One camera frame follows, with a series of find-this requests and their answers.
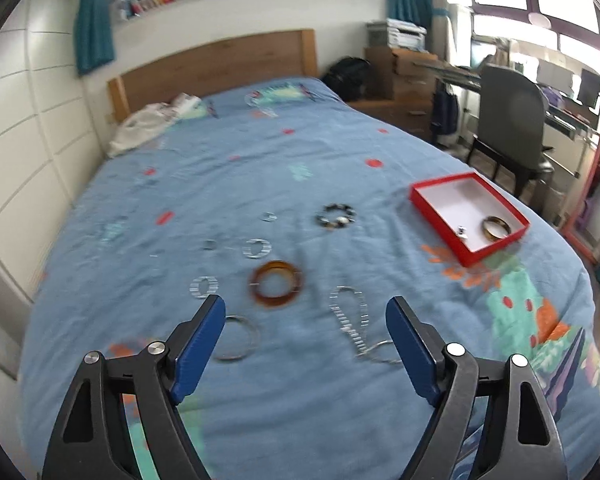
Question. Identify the thin silver bangle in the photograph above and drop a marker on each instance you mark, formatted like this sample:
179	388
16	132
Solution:
230	358

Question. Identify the black backpack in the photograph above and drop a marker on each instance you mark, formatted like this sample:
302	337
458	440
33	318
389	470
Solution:
347	77

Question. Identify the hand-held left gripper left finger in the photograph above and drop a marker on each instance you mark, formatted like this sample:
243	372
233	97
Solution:
200	355

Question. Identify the white printer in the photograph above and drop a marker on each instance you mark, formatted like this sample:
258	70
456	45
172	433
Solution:
400	34

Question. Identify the dark brown bangle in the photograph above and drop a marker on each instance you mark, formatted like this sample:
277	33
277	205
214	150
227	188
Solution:
495	237

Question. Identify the grey office chair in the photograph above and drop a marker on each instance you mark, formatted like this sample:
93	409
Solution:
510	110

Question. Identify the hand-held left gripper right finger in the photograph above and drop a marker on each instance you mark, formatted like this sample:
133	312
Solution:
412	355

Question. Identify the blue printed blanket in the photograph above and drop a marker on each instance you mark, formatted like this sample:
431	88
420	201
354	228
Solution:
280	170

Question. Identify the wooden drawer cabinet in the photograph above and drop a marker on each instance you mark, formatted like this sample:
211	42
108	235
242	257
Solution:
405	90

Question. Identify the glass desk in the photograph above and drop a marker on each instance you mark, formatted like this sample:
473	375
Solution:
455	72

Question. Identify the small silver ear clip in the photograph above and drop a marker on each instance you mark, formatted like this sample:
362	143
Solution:
268	217

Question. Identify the red box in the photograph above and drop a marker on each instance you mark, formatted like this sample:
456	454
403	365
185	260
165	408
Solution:
460	205

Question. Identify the silver link watch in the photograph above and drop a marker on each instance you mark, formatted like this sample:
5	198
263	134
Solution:
352	332

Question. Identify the twisted silver hoop earring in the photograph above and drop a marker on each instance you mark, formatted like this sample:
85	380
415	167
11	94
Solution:
266	247
196	287

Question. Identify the black monitor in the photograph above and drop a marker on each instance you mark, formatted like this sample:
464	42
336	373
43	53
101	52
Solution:
591	87

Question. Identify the white round lamp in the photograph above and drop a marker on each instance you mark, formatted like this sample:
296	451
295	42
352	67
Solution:
540	18

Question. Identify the amber bangle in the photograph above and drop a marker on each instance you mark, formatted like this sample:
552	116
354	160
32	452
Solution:
275	302

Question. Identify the wooden headboard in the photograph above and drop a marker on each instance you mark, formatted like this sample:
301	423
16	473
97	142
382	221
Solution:
205	62

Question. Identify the white wardrobe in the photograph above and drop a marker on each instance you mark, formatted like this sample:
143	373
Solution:
30	135

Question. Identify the white clothing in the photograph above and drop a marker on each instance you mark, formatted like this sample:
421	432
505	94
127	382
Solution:
140	125

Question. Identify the dark blue bag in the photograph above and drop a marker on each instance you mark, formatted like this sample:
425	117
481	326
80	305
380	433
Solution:
446	110

